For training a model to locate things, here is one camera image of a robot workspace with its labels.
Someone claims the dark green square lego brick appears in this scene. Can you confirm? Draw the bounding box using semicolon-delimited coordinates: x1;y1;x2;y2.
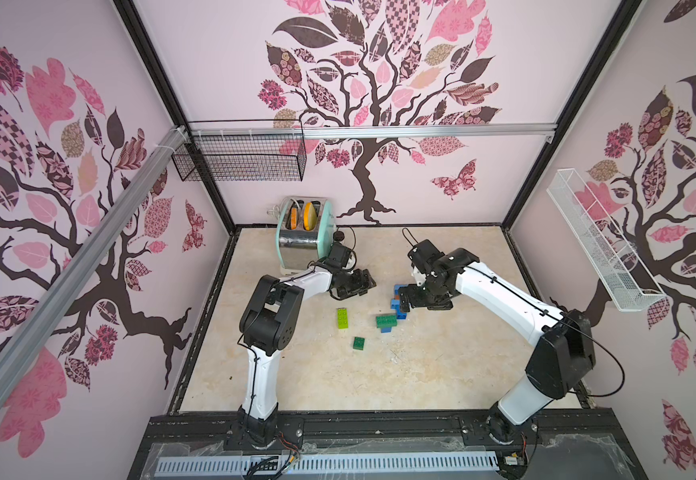
352;337;365;351

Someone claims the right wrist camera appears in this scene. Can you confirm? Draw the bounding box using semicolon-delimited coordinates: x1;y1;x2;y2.
407;240;444;286

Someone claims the white cable duct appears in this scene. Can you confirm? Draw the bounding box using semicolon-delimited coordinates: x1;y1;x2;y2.
153;451;499;479

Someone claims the white wire shelf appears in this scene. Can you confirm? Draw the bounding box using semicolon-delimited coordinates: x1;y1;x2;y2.
547;168;668;312

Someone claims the mint green toaster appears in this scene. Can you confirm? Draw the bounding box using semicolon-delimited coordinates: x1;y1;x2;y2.
275;197;336;273

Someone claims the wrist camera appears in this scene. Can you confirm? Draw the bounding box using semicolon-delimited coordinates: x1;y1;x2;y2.
407;240;444;286
323;241;357;271

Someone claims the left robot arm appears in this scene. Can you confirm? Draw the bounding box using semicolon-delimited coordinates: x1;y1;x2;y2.
237;265;376;447

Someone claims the aluminium rail wall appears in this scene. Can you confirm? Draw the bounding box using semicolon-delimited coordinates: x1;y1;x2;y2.
0;126;188;410
191;123;557;140

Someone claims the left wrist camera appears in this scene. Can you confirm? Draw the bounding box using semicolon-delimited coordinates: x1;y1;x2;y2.
323;241;357;271

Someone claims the lime green long lego brick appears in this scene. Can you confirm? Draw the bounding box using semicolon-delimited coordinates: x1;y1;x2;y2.
336;308;349;330

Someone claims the black wire basket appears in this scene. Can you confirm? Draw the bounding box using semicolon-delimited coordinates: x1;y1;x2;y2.
172;119;307;182

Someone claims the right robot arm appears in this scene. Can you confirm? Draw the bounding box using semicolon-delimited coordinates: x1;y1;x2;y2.
398;240;596;445

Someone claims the aluminium rail left wall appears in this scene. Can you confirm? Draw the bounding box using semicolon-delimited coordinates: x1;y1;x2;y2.
0;126;188;410

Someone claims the aluminium rail back wall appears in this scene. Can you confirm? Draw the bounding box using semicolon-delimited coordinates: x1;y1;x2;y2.
191;123;557;140

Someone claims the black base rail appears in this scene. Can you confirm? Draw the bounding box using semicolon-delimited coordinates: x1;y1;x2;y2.
138;408;626;452

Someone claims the dark green long lego brick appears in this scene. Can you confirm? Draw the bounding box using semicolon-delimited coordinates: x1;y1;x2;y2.
375;314;398;329

